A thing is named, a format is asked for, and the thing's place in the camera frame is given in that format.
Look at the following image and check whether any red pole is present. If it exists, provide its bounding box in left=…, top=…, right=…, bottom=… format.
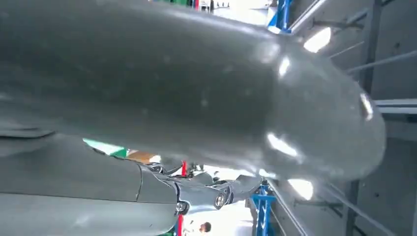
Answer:
left=177, top=161, right=189, bottom=236

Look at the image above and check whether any blue metal rack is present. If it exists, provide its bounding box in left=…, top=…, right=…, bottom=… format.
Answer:
left=251, top=0, right=294, bottom=236

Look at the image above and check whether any person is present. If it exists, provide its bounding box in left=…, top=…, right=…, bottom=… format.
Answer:
left=183, top=221, right=212, bottom=236

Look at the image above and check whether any ceiling light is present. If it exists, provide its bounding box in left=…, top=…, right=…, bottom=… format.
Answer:
left=303, top=27, right=332, bottom=54
left=287, top=178, right=314, bottom=201

